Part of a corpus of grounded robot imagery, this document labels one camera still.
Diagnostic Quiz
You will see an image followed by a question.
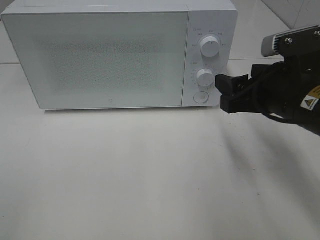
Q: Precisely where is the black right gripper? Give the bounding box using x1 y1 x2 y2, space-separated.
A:
215 61 313 120

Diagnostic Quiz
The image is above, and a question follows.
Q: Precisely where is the round white door button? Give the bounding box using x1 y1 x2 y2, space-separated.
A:
193 91 209 104

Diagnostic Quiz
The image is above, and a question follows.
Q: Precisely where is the white microwave knob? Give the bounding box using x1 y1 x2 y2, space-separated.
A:
196 68 215 87
200 35 220 58

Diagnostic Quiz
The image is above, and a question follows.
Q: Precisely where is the white microwave door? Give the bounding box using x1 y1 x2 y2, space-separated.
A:
3 12 188 110

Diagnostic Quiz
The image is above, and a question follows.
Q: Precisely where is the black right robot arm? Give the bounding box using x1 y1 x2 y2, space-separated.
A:
215 61 320 135

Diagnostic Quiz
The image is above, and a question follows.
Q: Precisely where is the white microwave oven body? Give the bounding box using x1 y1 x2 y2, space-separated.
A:
0 0 238 110

